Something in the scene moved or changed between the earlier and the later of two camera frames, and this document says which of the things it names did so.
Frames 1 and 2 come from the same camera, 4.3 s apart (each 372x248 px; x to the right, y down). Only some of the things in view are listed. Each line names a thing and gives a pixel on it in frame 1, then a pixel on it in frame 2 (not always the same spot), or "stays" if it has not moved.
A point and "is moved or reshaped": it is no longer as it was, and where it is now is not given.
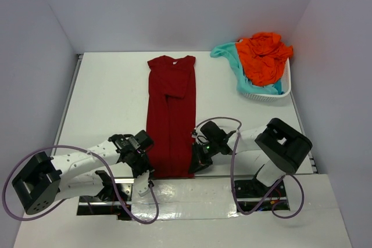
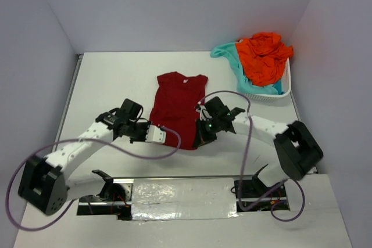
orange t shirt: (263, 56) stays
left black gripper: (135, 174) to (145, 125)
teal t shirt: (229, 53) stays
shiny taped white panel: (188, 199) stays
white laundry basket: (285, 84) stays
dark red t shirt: (171, 115) is moved or reshaped
